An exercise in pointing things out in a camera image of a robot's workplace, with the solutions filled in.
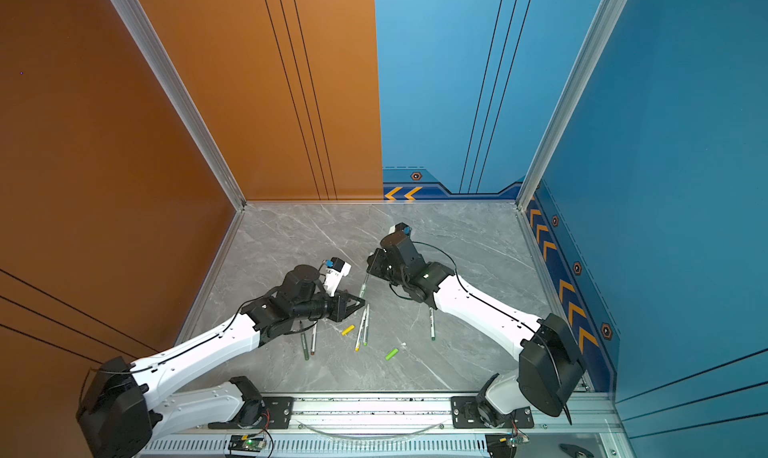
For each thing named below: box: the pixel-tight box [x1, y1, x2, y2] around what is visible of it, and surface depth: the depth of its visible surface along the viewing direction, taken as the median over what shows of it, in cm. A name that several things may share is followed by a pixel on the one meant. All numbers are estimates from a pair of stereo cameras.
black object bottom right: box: [559, 443, 594, 458], surface depth 70 cm
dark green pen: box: [300, 333, 310, 361], surface depth 86 cm
